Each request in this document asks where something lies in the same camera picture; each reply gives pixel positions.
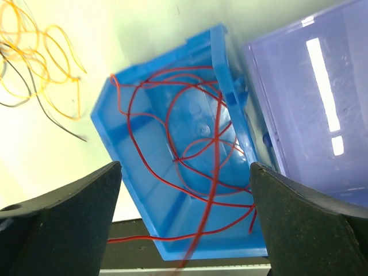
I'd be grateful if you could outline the purple plastic tray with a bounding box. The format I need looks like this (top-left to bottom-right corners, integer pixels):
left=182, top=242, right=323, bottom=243
left=244, top=1, right=367, bottom=206

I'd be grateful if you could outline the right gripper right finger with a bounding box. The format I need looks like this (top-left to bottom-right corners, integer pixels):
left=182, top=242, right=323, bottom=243
left=250, top=162, right=367, bottom=275

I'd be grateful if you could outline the orange wire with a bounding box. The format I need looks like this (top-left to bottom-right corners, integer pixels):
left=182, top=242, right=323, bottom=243
left=0, top=0, right=88, bottom=121

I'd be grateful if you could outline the blue plastic bin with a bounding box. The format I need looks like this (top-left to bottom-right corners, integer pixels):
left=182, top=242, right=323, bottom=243
left=91, top=25, right=267, bottom=260

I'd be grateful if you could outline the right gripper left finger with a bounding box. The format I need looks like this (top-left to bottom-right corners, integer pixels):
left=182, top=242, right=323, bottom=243
left=1, top=161, right=122, bottom=275

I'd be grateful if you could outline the brown wire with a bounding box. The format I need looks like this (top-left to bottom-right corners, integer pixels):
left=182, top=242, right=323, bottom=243
left=0, top=43, right=88, bottom=143

